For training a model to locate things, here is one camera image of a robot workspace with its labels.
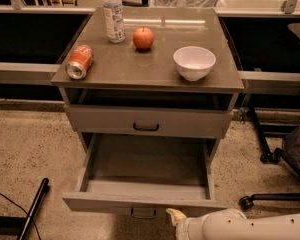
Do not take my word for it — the red apple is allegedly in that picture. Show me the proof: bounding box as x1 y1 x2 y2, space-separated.
132 27 154 50

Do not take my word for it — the grey top drawer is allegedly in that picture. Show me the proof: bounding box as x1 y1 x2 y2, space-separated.
64 105 233 139

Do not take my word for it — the grey drawer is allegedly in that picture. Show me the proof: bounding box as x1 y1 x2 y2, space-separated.
64 105 233 139
63 134 225 219

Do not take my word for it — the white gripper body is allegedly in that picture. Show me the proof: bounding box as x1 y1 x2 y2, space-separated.
176 218 204 240

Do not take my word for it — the metal railing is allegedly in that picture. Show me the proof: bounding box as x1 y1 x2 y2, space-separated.
0 0 300 95

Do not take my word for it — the black stand leg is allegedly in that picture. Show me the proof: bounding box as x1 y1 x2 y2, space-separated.
0 178 50 240

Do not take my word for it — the red soda can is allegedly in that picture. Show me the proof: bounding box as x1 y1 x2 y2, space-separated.
65 45 93 80

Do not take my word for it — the black office chair base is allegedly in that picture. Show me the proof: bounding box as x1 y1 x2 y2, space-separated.
238 125 300 210

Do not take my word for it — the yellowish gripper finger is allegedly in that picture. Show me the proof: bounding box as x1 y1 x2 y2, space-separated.
166 208 186 227

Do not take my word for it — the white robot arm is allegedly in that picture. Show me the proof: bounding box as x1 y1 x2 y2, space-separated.
166 208 300 240

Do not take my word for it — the black floor cable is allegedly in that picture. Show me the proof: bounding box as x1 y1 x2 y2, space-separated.
0 186 42 240

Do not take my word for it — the grey drawer cabinet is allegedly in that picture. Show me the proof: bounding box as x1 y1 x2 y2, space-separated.
52 8 244 147

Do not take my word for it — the clear plastic water bottle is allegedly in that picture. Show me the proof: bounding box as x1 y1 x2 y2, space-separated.
103 0 125 43

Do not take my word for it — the white bowl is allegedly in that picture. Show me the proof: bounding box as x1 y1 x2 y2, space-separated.
173 46 216 81

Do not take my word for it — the black table leg with caster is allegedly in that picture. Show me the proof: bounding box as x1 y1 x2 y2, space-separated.
249 106 280 164

